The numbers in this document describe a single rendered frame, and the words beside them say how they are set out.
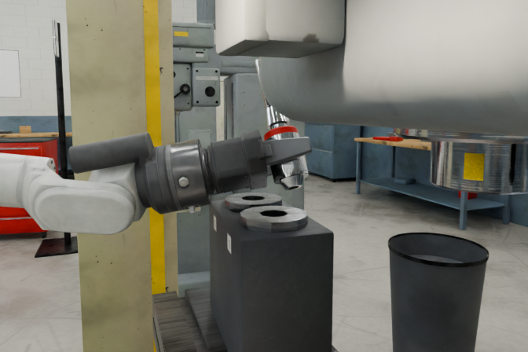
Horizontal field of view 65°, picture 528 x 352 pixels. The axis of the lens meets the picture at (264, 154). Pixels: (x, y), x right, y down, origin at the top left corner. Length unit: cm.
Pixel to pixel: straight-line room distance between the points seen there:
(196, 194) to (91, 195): 12
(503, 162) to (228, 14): 13
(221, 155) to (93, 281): 156
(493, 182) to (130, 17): 179
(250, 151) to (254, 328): 21
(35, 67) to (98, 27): 741
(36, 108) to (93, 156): 873
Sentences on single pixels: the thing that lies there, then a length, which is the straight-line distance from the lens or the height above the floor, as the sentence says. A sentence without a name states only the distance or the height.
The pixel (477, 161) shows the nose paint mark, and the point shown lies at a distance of 21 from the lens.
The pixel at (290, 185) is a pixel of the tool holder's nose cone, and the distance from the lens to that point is 53.
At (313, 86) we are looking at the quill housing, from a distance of 18.
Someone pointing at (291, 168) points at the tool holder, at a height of 124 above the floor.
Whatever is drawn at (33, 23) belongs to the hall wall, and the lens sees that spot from 940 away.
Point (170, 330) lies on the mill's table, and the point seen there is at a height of 98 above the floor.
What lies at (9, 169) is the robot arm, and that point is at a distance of 57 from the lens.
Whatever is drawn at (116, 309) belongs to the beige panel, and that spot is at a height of 43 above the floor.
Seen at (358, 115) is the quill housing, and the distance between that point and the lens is 17.
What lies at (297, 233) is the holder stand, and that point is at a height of 117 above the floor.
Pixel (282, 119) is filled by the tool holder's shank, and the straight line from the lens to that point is 55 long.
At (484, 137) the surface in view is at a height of 131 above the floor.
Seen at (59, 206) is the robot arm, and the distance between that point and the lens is 53.
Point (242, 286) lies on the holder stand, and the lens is 51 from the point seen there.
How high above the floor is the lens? 132
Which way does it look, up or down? 6 degrees down
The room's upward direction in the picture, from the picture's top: straight up
